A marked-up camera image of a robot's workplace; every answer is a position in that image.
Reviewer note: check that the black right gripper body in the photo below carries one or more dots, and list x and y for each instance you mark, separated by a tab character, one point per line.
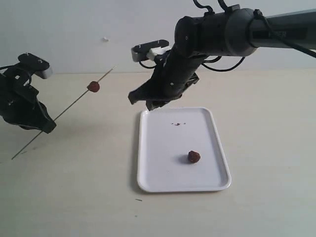
170	76

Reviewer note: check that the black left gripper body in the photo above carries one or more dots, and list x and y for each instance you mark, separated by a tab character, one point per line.
18	98

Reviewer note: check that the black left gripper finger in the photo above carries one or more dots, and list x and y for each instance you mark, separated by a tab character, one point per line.
41	120

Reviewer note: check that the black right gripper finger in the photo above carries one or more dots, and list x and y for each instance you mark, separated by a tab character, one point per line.
143	93
152	104

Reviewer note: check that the thin metal skewer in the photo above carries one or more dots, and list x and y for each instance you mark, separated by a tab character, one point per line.
61	114

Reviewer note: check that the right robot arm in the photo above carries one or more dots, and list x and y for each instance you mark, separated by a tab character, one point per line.
200	41

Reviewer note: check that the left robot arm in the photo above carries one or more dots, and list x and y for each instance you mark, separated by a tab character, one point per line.
19	104

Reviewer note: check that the white plastic tray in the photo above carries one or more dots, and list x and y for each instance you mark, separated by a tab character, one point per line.
165	138

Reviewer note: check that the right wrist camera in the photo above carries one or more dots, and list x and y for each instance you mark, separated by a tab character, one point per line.
149	50

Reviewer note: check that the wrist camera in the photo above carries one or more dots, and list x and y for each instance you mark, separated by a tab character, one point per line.
36	65
149	50

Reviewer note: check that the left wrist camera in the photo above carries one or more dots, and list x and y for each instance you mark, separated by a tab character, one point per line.
36	65

